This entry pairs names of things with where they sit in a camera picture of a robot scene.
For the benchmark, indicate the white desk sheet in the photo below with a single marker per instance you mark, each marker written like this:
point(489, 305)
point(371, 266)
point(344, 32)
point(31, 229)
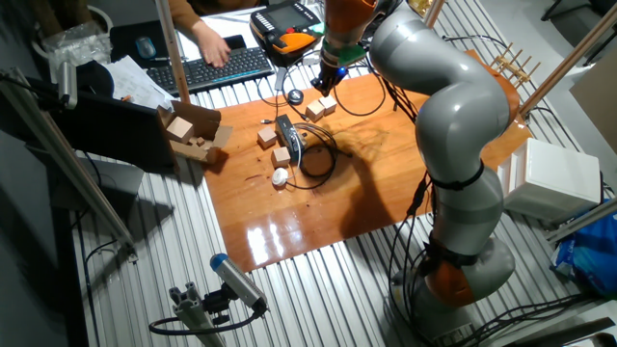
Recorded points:
point(226, 24)

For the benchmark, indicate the silver camera with blue cap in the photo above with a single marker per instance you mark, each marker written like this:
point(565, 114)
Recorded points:
point(236, 282)

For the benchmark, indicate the small wooden piece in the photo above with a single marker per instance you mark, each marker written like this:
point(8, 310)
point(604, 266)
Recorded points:
point(200, 141)

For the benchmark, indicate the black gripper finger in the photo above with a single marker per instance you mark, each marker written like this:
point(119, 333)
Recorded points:
point(317, 86)
point(329, 89)

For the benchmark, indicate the grey computer mouse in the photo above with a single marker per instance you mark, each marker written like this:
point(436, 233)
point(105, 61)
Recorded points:
point(145, 47)

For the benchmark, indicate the white paper stack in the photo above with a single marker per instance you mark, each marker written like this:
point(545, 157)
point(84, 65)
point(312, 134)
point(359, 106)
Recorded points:
point(135, 82)

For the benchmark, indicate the orange and black teach pendant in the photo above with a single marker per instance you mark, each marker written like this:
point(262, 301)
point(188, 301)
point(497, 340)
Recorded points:
point(289, 34)

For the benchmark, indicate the brown cardboard sheet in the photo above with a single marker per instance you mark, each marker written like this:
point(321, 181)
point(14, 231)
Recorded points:
point(600, 101)

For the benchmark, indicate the varnished wooden board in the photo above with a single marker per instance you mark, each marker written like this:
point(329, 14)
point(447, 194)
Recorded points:
point(289, 217)

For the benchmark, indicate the aluminium frame bar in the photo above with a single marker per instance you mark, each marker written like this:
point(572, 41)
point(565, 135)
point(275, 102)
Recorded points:
point(583, 219)
point(62, 149)

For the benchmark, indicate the aluminium profile stub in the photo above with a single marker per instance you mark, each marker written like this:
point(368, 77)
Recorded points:
point(193, 315)

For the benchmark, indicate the grey rectangular adapter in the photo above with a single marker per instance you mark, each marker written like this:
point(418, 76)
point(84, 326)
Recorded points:
point(280, 79)

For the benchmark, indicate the pale wooden cube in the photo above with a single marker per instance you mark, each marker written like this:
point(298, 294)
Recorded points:
point(329, 103)
point(266, 137)
point(179, 129)
point(314, 111)
point(280, 156)

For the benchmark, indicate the black cap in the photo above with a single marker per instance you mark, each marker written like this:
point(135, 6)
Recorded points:
point(94, 77)

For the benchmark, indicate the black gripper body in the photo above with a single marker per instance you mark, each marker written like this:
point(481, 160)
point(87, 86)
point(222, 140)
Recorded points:
point(331, 73)

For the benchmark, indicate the blue plastic bag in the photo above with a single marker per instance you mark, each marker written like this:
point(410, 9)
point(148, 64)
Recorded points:
point(593, 255)

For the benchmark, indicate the person's hand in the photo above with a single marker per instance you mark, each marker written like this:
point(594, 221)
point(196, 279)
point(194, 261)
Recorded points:
point(212, 45)

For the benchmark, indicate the black smartphone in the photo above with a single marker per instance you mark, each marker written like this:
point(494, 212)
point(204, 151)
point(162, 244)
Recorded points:
point(236, 42)

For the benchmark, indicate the wooden peg rack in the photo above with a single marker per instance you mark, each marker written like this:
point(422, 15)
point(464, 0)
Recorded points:
point(513, 67)

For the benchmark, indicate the white round bin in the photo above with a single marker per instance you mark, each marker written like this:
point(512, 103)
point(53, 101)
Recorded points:
point(107, 19)

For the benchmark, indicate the black mouse pad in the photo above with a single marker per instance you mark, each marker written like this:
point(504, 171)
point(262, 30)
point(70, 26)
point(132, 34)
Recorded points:
point(123, 43)

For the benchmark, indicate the torn cardboard box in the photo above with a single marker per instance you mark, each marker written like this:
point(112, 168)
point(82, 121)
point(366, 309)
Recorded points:
point(197, 118)

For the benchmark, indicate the light frame post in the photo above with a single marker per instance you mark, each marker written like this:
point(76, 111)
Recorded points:
point(171, 48)
point(573, 55)
point(434, 12)

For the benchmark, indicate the white box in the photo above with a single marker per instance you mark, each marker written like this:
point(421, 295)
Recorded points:
point(554, 180)

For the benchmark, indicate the black keyboard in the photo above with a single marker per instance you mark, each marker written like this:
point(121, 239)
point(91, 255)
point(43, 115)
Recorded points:
point(217, 72)

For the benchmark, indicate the black round puck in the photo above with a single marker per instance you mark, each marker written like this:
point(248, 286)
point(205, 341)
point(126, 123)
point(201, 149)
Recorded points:
point(295, 96)

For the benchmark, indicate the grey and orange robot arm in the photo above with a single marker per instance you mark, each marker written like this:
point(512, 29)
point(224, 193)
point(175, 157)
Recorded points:
point(458, 111)

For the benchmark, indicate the black monitor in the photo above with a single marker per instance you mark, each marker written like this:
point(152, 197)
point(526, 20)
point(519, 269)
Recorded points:
point(115, 130)

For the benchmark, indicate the black docking station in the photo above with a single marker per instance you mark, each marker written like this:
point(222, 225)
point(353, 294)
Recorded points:
point(288, 135)

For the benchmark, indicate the clear plastic bag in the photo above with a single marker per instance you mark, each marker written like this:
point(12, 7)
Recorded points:
point(77, 48)

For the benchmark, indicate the green wrist mount plate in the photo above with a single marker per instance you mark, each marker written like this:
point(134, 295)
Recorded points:
point(349, 55)

